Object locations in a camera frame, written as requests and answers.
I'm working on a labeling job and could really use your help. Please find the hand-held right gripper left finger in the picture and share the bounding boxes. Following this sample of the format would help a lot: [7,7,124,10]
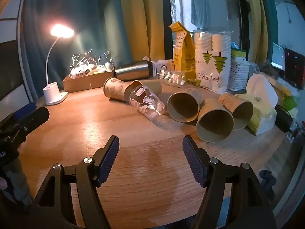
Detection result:
[30,135,120,229]

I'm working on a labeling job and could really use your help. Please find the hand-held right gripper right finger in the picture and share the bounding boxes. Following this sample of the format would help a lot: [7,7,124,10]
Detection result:
[182,135,278,229]

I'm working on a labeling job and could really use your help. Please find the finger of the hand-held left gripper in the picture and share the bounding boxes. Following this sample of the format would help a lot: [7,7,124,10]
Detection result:
[14,106,50,136]
[12,101,37,120]

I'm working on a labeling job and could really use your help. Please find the brown paper cup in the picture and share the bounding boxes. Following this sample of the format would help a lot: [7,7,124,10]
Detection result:
[195,97,235,144]
[166,87,202,123]
[218,93,254,131]
[131,80,162,94]
[103,77,131,102]

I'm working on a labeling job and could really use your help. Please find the clear printed plastic cup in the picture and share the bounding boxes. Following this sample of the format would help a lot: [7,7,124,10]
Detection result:
[129,85,166,121]

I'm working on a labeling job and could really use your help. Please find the white desk lamp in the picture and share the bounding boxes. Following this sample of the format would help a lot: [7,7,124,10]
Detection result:
[43,24,75,106]

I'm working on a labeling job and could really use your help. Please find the cardboard box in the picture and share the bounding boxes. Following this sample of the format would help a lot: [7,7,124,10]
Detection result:
[62,68,116,93]

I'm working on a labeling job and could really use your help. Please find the clear crinkly snack bag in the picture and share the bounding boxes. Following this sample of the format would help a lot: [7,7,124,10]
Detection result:
[69,50,114,79]

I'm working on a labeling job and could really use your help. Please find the yellow white tissue pack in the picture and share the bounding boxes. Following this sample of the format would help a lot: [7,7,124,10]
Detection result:
[235,93,278,136]

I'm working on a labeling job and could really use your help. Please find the bag of white paper cups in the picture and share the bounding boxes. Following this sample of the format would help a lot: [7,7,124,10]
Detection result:
[193,31,231,93]

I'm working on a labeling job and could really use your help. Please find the clear plastic bottle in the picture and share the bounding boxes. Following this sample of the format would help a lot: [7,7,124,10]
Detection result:
[158,69,186,86]

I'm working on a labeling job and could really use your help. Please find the stainless steel thermos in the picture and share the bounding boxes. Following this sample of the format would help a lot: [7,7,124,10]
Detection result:
[114,60,153,81]

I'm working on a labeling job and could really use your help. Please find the white plastic basket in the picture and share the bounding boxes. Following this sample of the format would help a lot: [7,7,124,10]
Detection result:
[227,56,249,91]

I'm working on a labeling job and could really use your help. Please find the black pouch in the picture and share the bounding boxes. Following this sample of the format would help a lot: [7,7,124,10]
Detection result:
[274,105,293,134]

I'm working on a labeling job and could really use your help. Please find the white plastic bag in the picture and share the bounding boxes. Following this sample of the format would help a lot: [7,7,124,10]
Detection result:
[245,73,279,108]

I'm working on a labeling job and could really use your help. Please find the small white box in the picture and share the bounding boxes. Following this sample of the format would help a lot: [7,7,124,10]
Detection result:
[151,60,175,77]

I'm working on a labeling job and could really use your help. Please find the yellow paper bag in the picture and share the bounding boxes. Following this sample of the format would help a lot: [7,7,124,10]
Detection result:
[169,22,197,81]

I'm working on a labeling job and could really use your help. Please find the teal curtain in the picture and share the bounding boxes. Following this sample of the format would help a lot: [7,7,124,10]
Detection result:
[22,0,132,101]

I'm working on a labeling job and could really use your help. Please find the green packet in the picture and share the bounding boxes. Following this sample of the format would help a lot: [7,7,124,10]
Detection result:
[282,94,298,111]

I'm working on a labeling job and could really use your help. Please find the computer monitor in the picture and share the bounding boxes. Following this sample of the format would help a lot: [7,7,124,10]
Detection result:
[272,42,286,71]

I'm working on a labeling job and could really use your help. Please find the dark screen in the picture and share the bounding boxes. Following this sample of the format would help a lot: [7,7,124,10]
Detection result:
[284,48,305,90]

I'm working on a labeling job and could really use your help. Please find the yellow curtain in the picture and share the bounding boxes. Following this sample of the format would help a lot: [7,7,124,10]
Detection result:
[241,0,268,64]
[118,0,173,62]

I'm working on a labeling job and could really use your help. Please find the hanging grey garment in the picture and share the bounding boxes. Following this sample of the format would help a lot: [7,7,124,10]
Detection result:
[191,0,212,29]

